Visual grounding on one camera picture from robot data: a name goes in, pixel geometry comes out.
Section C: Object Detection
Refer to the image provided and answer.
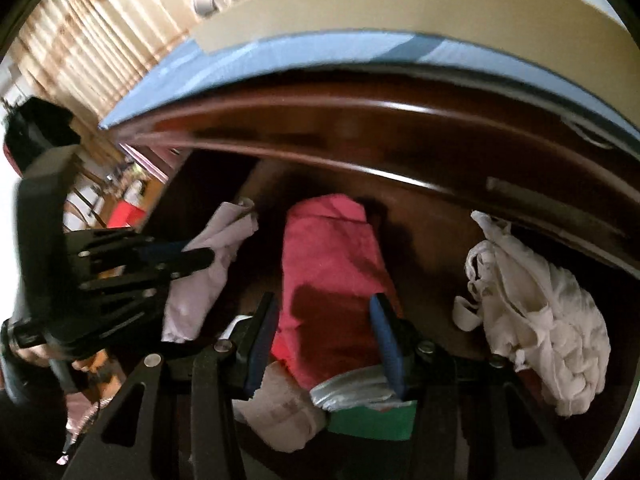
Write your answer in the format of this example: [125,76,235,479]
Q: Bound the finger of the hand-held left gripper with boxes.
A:
[147,267,185,286]
[137,241,216,270]

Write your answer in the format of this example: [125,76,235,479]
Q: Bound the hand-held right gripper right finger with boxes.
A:
[369,292,583,480]

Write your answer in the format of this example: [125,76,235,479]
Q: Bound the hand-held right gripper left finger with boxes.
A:
[75,292,281,480]

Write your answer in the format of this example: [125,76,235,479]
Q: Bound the light pink underwear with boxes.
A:
[162,199,260,343]

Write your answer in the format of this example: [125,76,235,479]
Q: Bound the green underwear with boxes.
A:
[327,400,418,442]

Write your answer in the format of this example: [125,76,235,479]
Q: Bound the dark red grey-waistband underwear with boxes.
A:
[275,194,407,411]

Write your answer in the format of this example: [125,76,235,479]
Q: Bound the desk drawer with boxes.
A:
[150,150,640,480]

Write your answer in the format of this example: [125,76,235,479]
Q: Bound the cream underwear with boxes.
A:
[451,210,612,417]

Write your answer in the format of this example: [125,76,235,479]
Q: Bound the beige cardboard tray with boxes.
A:
[192,0,636,63]

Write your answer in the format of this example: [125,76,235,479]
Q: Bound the person's left forearm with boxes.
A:
[0,340,116,461]

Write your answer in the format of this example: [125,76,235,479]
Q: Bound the beige socks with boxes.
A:
[232,362,328,452]

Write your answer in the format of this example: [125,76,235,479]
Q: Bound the blue plaid tablecloth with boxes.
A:
[97,30,640,141]

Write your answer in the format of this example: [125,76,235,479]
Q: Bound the beige patterned curtain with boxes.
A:
[10,0,201,126]

